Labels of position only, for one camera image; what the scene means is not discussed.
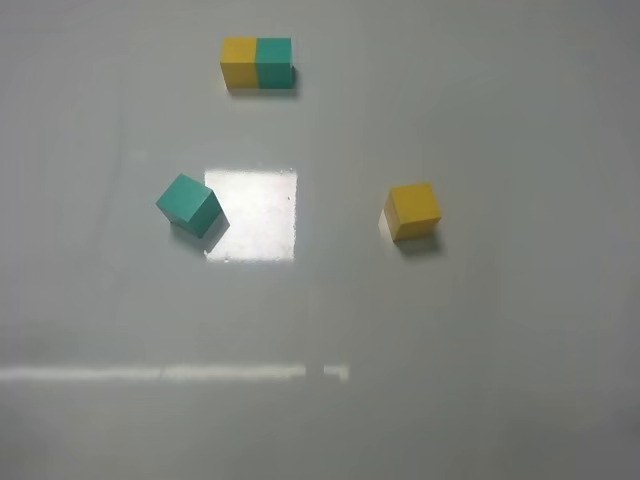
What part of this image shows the green template block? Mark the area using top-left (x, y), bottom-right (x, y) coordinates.
top-left (255, 37), bottom-right (294, 89)

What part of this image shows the yellow template block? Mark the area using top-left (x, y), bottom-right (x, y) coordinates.
top-left (220, 37), bottom-right (259, 90)

